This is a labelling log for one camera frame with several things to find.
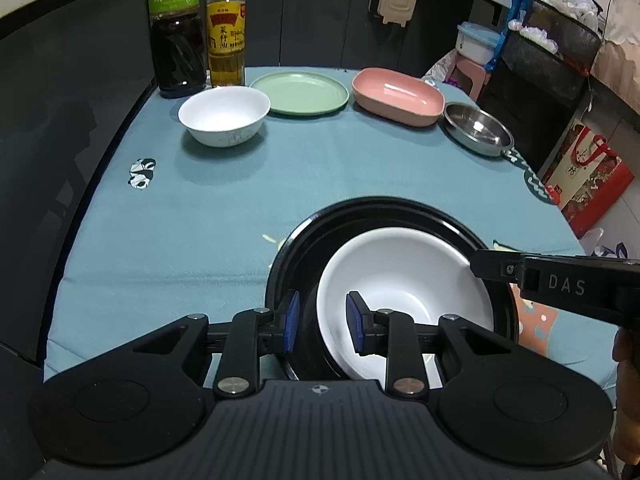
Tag black round plate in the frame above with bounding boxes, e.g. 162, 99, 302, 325
265, 196, 486, 380

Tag right hand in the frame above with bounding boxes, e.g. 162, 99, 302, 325
612, 328, 639, 466

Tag red gift bag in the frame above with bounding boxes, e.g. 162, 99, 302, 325
542, 120, 634, 238

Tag stainless steel bowl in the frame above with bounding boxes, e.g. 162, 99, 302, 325
442, 103, 514, 158

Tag black mesh storage rack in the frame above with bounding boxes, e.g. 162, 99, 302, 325
478, 0, 601, 172

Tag white ceramic bowl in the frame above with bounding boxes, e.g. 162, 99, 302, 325
178, 86, 271, 148

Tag pink oval dish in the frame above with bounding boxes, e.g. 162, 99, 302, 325
352, 67, 446, 128

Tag green round plate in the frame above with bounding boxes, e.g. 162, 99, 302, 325
250, 70, 349, 117

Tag pink plastic stool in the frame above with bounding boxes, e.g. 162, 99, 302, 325
445, 54, 490, 101

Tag white container blue lid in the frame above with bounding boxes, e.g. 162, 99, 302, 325
456, 22, 500, 66

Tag dark vinegar bottle green label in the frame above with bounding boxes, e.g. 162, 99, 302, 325
148, 0, 206, 99

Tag yellow oil bottle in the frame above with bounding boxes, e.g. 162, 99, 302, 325
206, 0, 246, 87

